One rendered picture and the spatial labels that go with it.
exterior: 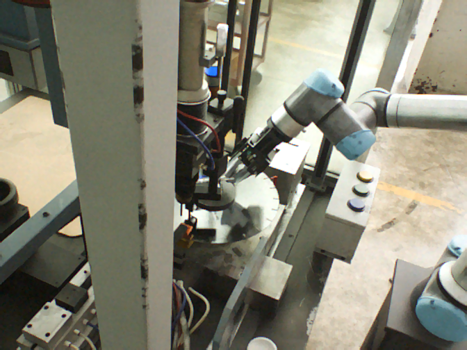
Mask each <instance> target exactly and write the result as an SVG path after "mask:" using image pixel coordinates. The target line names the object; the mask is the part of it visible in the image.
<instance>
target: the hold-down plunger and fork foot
mask: <svg viewBox="0 0 467 350"><path fill-rule="evenodd" d="M218 181H219V179H218V180H214V179H212V178H210V177H209V179H208V186H198V185H196V190H195V192H194V193H193V194H192V199H191V201H190V211H191V212H192V213H193V210H194V203H195V204H196V206H197V208H198V207H199V199H201V200H213V201H221V196H222V188H221V187H218ZM185 209H186V210H188V203H187V204H185Z"/></svg>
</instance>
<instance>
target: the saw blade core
mask: <svg viewBox="0 0 467 350"><path fill-rule="evenodd" d="M244 166H245V165H243V164H241V165H239V166H238V168H237V169H236V170H235V171H234V172H233V174H236V173H237V172H238V171H239V169H243V167H244ZM233 174H232V175H233ZM255 176H256V175H252V176H250V177H248V178H246V179H244V180H242V181H241V182H240V183H239V184H237V185H236V182H235V183H231V184H232V185H233V186H234V187H235V190H236V197H235V199H234V201H233V203H232V204H230V205H229V206H227V207H225V208H219V209H210V208H205V207H203V206H200V205H199V207H198V208H196V209H195V210H194V211H193V212H190V221H188V210H186V209H185V204H183V214H182V216H180V209H181V204H180V203H178V202H177V200H176V199H175V193H174V231H175V230H176V228H177V226H178V225H179V224H180V223H184V224H187V225H189V226H192V230H191V232H190V233H189V234H188V235H183V238H185V239H188V240H190V239H191V237H192V235H194V236H193V237H192V241H196V242H203V243H209V238H211V244H225V243H229V242H230V243H232V242H239V241H241V240H246V238H247V239H248V238H251V237H253V236H255V235H257V234H259V233H260V232H261V231H263V230H265V229H266V228H267V227H268V226H269V225H270V224H271V223H272V221H273V220H274V218H275V217H276V214H277V211H278V208H279V196H278V193H277V190H276V188H275V186H274V184H273V183H271V184H267V183H269V182H272V181H271V180H270V179H269V178H268V177H267V176H266V175H265V174H264V173H263V172H262V173H260V174H259V175H258V176H257V177H256V178H255ZM270 188H271V189H270ZM272 188H273V189H272ZM272 209H273V210H272ZM266 219H268V220H266ZM257 228H259V229H257ZM243 234H245V236H244V235H243ZM227 238H229V242H228V239H227Z"/></svg>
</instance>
